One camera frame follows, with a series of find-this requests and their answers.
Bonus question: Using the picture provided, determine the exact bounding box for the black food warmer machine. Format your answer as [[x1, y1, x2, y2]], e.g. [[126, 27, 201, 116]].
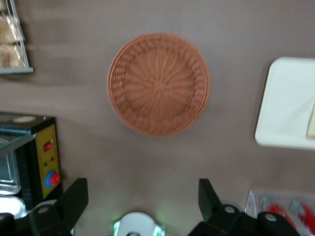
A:
[[0, 112, 63, 220]]

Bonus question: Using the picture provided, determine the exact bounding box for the cream rectangular tray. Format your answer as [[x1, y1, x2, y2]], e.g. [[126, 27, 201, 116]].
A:
[[254, 57, 315, 151]]

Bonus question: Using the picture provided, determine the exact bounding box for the clear acrylic bottle rack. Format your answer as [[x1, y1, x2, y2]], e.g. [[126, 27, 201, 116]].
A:
[[244, 189, 315, 236]]

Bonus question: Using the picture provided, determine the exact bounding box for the brown round wicker basket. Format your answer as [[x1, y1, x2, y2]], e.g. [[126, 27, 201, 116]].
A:
[[106, 31, 212, 137]]

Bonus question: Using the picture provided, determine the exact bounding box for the triangular sandwich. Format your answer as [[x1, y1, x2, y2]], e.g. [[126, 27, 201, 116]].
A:
[[306, 100, 315, 140]]

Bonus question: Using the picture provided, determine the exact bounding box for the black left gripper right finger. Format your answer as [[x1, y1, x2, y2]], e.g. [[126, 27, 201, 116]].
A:
[[188, 178, 300, 236]]

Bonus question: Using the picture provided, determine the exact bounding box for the grey snack tray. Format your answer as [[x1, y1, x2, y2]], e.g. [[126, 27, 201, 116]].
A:
[[0, 0, 34, 75]]

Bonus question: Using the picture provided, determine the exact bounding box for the clear bag of pastry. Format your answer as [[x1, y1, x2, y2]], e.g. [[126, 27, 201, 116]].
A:
[[0, 14, 25, 44], [0, 43, 27, 69]]

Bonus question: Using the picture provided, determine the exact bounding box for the red cola bottle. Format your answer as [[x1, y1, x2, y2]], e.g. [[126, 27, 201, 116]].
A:
[[290, 199, 315, 231], [259, 194, 297, 228]]

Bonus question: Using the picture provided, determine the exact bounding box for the steel warmer pan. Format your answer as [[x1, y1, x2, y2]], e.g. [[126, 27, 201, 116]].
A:
[[0, 195, 27, 220], [0, 137, 22, 196]]

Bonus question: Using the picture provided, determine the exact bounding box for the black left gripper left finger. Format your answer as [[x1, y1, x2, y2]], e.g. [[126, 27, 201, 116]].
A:
[[0, 177, 89, 236]]

